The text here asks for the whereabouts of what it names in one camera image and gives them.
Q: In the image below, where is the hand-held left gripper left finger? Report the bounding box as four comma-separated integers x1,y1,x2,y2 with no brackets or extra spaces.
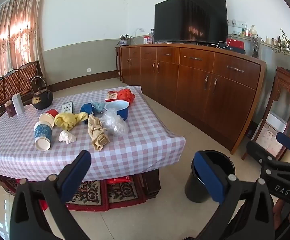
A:
10,150,92,240

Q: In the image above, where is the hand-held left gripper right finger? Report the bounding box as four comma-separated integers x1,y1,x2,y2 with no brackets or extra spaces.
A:
191,151,281,240

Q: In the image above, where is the black trash bin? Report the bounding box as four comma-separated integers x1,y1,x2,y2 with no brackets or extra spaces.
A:
184,150,234,204

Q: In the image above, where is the white tissue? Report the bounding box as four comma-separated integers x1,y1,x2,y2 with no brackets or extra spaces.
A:
58,129,77,144

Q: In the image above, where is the tan cloth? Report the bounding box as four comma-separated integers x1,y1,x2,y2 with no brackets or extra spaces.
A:
87,112,109,152

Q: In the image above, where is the blue patterned paper cup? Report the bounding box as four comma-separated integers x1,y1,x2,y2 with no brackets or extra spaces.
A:
34,121,53,152

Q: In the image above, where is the yellow cloth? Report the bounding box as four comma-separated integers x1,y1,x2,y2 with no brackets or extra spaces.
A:
54,112,89,132

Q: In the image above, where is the clear plastic bag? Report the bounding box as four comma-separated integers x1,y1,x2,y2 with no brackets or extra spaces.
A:
100,108,130,137

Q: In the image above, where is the red paper cup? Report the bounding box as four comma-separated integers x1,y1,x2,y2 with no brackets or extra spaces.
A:
39,109,59,128

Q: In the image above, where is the green white carton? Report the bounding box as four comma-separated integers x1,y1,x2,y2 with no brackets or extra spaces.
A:
61,101,75,114

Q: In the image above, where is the light blue cloth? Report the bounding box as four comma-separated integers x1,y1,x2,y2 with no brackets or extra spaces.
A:
91,100,106,113

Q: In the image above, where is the blue plastic bowl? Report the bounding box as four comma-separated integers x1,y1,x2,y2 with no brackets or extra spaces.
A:
104,100,130,121

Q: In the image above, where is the red white carton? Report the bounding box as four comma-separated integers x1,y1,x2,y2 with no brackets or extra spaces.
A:
105,91,119,102

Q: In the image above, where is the orange mesh bag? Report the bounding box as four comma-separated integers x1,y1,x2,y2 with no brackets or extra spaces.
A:
116,88,136,104

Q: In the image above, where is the pink patterned box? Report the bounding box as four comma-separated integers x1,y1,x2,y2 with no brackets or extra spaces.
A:
255,120,290,155

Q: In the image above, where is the red patterned rug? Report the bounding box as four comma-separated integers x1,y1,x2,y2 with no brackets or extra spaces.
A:
0,174,147,212

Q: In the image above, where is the red plastic bag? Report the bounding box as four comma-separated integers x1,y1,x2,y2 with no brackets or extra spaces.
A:
107,175,133,186

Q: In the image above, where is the checkered cloth covered table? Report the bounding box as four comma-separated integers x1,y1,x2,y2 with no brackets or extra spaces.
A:
0,85,187,182

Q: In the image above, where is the black iron teapot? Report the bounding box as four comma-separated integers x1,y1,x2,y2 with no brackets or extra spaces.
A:
29,76,54,110

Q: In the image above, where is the white tin box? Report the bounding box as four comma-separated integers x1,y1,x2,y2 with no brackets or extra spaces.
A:
11,92,25,115

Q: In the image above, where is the red tin canister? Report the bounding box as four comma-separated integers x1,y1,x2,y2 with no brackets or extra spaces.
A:
4,99,17,118

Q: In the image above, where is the wooden sideboard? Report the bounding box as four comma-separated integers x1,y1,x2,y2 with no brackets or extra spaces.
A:
120,43,268,155

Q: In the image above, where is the glass vase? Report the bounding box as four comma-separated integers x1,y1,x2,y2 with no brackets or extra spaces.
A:
251,35,262,58

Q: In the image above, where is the red box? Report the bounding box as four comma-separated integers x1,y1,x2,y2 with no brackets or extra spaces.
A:
226,39,246,54

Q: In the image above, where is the wooden bench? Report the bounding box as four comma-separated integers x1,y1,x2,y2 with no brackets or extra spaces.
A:
0,60,44,119

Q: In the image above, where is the small potted plant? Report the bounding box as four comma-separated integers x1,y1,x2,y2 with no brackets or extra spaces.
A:
119,34,131,46

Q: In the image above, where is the pink curtain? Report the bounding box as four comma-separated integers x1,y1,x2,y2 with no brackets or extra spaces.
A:
0,0,46,80

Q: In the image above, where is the black television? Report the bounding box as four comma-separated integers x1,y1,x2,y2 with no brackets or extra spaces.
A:
154,0,228,45

